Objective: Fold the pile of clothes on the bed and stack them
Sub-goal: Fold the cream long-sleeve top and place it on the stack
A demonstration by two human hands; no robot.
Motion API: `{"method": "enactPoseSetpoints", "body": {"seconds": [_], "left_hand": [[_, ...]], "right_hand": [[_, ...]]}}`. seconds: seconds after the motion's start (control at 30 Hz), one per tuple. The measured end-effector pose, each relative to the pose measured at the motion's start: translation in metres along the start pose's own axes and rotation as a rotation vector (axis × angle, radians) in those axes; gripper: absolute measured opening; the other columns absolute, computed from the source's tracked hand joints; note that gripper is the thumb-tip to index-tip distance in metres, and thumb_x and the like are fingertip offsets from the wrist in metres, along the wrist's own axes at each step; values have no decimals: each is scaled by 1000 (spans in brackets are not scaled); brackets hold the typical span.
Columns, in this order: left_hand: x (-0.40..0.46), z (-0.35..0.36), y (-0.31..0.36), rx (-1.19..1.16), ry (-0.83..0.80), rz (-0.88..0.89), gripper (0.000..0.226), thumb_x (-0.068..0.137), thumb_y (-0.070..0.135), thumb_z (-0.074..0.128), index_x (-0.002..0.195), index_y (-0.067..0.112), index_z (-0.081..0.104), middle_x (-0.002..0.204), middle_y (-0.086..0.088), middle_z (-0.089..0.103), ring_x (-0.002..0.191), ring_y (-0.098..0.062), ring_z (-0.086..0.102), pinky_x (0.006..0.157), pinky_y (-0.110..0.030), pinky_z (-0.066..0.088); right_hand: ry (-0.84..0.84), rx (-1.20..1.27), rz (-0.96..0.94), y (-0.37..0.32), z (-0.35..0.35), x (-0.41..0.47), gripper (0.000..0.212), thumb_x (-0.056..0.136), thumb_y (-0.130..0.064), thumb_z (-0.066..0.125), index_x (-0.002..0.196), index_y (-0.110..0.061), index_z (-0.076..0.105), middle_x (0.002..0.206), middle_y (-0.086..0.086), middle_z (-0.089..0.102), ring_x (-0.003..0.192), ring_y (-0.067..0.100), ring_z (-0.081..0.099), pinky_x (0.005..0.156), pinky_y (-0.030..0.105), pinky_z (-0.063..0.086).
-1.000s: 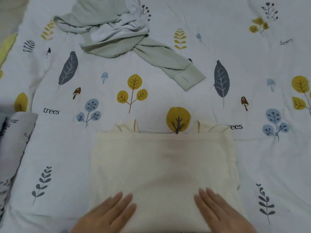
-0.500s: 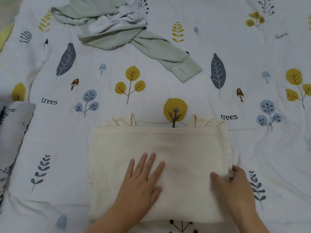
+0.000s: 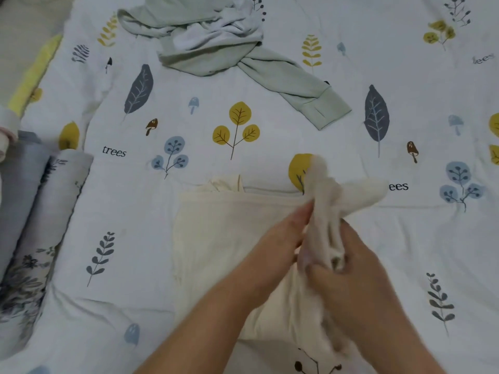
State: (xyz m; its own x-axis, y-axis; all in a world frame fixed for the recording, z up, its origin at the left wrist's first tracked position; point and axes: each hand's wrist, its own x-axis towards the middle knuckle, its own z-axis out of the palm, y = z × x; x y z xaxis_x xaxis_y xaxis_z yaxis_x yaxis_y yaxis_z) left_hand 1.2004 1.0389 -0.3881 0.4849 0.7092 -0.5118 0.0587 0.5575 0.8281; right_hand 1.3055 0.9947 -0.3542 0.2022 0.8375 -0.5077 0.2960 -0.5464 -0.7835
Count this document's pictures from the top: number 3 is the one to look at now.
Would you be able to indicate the person's left hand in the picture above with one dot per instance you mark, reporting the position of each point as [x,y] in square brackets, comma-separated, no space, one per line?
[273,257]

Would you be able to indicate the person's right hand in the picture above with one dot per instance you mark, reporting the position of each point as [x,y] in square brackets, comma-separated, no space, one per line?
[351,288]

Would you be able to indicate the cream long-sleeve top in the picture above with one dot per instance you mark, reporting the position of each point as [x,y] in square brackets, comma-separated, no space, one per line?
[218,229]

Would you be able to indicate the bed with leaf print bedding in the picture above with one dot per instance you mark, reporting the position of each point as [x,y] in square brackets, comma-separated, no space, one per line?
[117,307]

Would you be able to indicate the sage green zip jacket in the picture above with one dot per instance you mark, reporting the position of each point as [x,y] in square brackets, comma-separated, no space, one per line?
[218,35]

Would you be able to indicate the light blue denim jeans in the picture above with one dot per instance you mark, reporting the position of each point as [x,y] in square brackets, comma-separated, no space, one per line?
[15,190]

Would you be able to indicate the person's left forearm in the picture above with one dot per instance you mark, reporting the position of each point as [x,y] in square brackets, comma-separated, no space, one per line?
[195,339]

